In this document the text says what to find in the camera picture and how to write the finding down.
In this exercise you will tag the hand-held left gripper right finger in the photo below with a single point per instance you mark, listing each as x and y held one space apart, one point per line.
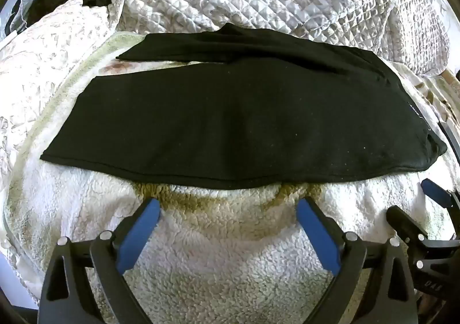
318 234

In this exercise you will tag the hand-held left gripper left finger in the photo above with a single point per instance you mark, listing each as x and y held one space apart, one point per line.
140 234

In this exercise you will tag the black pants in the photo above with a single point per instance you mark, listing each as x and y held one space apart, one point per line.
230 111

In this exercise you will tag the white floral fleece blanket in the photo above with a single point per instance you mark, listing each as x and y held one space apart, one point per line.
230 237

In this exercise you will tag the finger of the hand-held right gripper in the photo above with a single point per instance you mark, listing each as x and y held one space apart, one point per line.
436 190
404 221

